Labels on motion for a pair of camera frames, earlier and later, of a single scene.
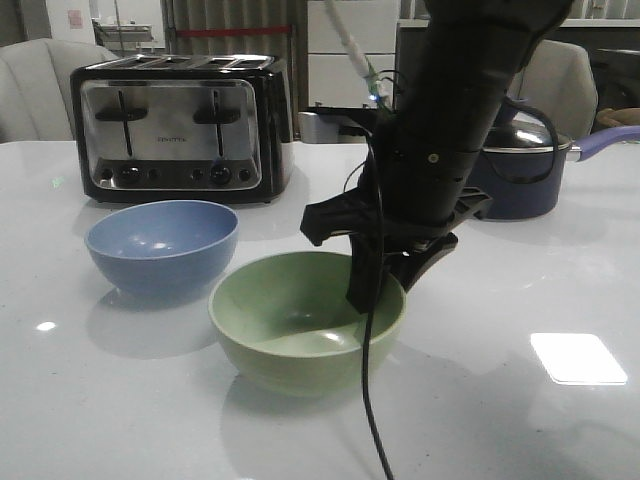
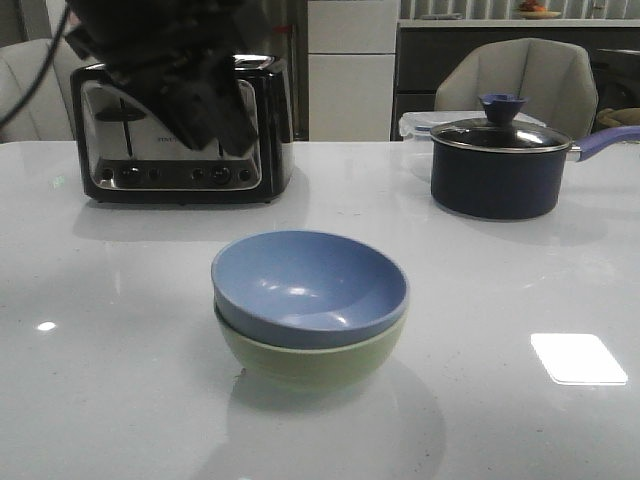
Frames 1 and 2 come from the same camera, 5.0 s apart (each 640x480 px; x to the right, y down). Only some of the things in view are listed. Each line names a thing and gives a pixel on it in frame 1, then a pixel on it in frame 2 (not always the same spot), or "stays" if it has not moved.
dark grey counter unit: x=614 y=50 stays
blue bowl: x=164 y=250 to x=301 y=289
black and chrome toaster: x=183 y=128 stays
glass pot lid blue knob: x=521 y=129 stays
